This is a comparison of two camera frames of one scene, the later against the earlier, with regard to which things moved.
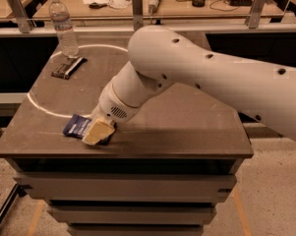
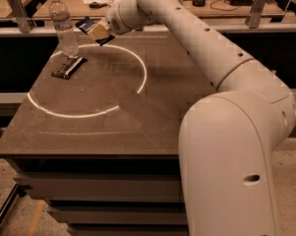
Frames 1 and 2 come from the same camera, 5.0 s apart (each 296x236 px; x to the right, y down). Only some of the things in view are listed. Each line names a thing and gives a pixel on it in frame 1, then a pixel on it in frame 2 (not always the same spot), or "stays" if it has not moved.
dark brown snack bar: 68,67 stays
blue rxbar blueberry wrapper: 77,126 to 86,24
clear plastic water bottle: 60,16 stays
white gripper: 112,107 to 113,21
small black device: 95,5 stays
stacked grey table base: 128,196 stays
